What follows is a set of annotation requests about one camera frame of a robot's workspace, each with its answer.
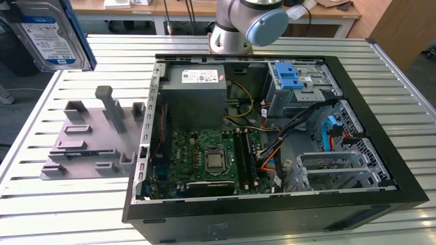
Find hard disk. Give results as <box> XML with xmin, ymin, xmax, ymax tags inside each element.
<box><xmin>0</xmin><ymin>0</ymin><xmax>97</xmax><ymax>72</ymax></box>

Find silver disk bay cage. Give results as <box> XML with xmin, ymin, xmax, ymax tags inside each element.
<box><xmin>284</xmin><ymin>150</ymin><xmax>389</xmax><ymax>193</ymax></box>

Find grey power supply unit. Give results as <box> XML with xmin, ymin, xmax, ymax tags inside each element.
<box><xmin>158</xmin><ymin>63</ymin><xmax>228</xmax><ymax>131</ymax></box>

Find silver CPU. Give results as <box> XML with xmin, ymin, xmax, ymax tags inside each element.
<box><xmin>204</xmin><ymin>150</ymin><xmax>226</xmax><ymax>172</ymax></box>

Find green motherboard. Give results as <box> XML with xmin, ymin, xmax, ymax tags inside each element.
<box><xmin>150</xmin><ymin>128</ymin><xmax>274</xmax><ymax>199</ymax></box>

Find black RAM slot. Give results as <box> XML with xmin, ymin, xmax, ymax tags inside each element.
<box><xmin>234</xmin><ymin>129</ymin><xmax>248</xmax><ymax>189</ymax></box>

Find installed RAM stick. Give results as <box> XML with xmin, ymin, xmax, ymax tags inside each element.
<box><xmin>245</xmin><ymin>132</ymin><xmax>260</xmax><ymax>186</ymax></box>

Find black graphics card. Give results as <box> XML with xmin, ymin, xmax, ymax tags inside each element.
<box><xmin>184</xmin><ymin>179</ymin><xmax>236</xmax><ymax>198</ymax></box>

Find blue plastic drive latch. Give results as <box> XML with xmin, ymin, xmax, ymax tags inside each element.
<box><xmin>273</xmin><ymin>61</ymin><xmax>306</xmax><ymax>90</ymax></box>

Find silver optical drive cage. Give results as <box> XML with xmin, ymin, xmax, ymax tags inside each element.
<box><xmin>265</xmin><ymin>61</ymin><xmax>344</xmax><ymax>118</ymax></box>

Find grey parts rack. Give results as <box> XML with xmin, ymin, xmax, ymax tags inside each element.
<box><xmin>40</xmin><ymin>85</ymin><xmax>146</xmax><ymax>181</ymax></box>

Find black open PC case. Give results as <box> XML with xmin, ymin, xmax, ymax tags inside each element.
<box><xmin>121</xmin><ymin>53</ymin><xmax>429</xmax><ymax>244</ymax></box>

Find bare RAM stick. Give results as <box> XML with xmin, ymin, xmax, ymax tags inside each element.
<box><xmin>66</xmin><ymin>150</ymin><xmax>101</xmax><ymax>157</ymax></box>

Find white plastic tube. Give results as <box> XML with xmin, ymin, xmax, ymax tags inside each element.
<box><xmin>286</xmin><ymin>0</ymin><xmax>318</xmax><ymax>20</ymax></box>

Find wooden office desk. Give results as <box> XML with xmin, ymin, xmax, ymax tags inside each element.
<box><xmin>154</xmin><ymin>0</ymin><xmax>362</xmax><ymax>39</ymax></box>
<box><xmin>70</xmin><ymin>0</ymin><xmax>161</xmax><ymax>35</ymax></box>

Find large white box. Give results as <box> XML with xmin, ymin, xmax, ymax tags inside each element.
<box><xmin>104</xmin><ymin>0</ymin><xmax>132</xmax><ymax>10</ymax></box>

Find brown cardboard box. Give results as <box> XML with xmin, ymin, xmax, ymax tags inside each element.
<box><xmin>316</xmin><ymin>0</ymin><xmax>352</xmax><ymax>12</ymax></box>

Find white table foot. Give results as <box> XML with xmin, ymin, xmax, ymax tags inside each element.
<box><xmin>0</xmin><ymin>84</ymin><xmax>16</xmax><ymax>105</ymax></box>

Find wooden cabinet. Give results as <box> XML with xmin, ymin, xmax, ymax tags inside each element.
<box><xmin>349</xmin><ymin>0</ymin><xmax>436</xmax><ymax>72</ymax></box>

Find yellow power wires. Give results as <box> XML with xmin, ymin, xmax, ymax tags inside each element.
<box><xmin>224</xmin><ymin>81</ymin><xmax>256</xmax><ymax>119</ymax></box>

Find black cable bundle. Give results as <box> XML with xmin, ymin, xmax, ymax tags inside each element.
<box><xmin>257</xmin><ymin>99</ymin><xmax>344</xmax><ymax>159</ymax></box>

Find blue data wire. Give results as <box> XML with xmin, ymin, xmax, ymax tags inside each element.
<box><xmin>321</xmin><ymin>116</ymin><xmax>344</xmax><ymax>154</ymax></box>

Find red orange power wire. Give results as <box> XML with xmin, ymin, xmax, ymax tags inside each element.
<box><xmin>341</xmin><ymin>131</ymin><xmax>365</xmax><ymax>140</ymax></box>

